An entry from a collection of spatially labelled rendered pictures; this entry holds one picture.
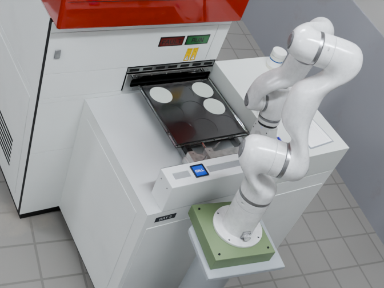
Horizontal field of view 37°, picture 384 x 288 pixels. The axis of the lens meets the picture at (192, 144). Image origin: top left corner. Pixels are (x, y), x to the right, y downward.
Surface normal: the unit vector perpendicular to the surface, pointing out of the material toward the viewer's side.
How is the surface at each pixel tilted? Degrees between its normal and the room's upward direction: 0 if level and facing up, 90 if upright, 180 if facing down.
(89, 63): 90
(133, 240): 90
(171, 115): 0
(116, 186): 90
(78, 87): 90
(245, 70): 0
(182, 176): 0
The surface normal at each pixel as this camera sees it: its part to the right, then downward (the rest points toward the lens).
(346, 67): -0.01, 0.50
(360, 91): -0.90, 0.04
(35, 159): 0.46, 0.72
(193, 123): 0.30, -0.68
